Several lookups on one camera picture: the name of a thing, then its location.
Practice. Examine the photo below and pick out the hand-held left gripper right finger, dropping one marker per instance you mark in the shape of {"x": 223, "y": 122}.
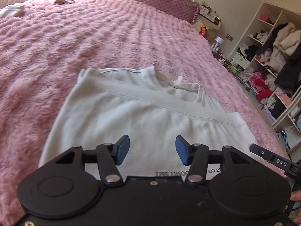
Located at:
{"x": 183, "y": 149}

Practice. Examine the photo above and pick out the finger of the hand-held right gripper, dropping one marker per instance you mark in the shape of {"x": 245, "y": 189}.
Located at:
{"x": 259, "y": 151}

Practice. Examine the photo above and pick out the cream nightstand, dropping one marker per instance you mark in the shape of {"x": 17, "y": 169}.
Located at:
{"x": 209, "y": 29}

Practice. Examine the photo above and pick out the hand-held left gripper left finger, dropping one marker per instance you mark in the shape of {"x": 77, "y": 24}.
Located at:
{"x": 122, "y": 149}

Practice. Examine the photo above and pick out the pink quilted headboard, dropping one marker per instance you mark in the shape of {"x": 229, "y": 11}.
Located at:
{"x": 160, "y": 0}

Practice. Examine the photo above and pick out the wall socket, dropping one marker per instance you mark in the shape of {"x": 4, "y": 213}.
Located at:
{"x": 229, "y": 37}

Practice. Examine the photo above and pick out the white ribbed cloth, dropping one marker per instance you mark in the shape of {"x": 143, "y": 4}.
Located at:
{"x": 11, "y": 10}

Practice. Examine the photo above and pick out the pile of colourful clothes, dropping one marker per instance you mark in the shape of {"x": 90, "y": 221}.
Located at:
{"x": 258, "y": 84}

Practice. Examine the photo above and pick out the small white lamp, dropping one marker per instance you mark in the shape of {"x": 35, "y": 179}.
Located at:
{"x": 219, "y": 40}

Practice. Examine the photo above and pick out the white printed sweatshirt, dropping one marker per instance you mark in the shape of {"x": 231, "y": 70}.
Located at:
{"x": 105, "y": 113}

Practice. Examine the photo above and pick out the red snack bag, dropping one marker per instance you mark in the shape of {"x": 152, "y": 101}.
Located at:
{"x": 203, "y": 30}

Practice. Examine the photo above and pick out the person's right hand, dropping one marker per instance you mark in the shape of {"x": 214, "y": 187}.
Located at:
{"x": 296, "y": 195}

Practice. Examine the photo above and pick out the cream fluffy coat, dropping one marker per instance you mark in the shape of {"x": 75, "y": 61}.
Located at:
{"x": 285, "y": 44}

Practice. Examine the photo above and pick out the white open wardrobe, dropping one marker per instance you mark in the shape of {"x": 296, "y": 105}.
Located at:
{"x": 270, "y": 2}

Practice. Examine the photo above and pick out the green plastic basket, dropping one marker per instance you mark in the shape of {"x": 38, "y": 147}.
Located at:
{"x": 233, "y": 69}

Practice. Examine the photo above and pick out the pink fluffy blanket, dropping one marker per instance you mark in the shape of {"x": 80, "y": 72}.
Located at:
{"x": 70, "y": 47}

